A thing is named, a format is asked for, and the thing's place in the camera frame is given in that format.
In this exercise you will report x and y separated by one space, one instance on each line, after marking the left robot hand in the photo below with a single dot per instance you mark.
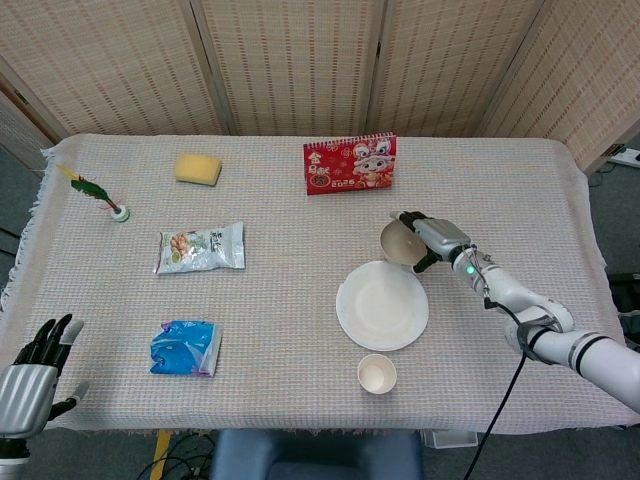
25 395

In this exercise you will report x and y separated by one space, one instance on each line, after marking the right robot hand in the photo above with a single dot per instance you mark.
442 237

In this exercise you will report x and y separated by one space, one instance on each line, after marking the beige bowl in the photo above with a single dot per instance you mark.
400 245

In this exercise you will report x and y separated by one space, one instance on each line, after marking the small beige cup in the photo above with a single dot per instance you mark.
376 374

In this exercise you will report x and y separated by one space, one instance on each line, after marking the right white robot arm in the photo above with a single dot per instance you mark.
550 345

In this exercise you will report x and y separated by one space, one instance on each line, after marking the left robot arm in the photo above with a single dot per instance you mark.
12 457

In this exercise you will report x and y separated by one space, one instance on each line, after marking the white round plate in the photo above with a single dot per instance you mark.
382 306

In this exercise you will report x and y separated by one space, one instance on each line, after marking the red desk calendar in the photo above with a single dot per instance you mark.
350 167

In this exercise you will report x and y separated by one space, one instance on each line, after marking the yellow strip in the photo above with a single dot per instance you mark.
160 455

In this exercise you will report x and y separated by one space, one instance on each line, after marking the woven pale tablecloth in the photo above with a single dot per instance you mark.
300 300

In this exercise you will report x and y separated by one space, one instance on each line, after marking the blue snack bag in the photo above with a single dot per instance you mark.
182 350

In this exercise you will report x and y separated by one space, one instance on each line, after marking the black equipment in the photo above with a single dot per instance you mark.
625 292

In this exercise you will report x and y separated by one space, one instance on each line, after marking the white power strip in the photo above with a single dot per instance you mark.
627 157

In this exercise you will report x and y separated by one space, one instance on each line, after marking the clear plastic box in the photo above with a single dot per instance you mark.
450 439

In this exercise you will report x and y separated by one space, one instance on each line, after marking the feather shuttlecock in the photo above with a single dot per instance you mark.
119 214

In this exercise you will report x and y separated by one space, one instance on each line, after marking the bamboo folding screen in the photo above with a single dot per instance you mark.
300 65

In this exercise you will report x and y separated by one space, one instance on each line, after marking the silver snack bag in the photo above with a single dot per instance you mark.
200 248

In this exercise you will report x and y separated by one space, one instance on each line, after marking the blue chair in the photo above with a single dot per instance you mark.
315 457

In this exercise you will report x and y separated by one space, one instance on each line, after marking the yellow sponge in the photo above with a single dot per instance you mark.
197 169

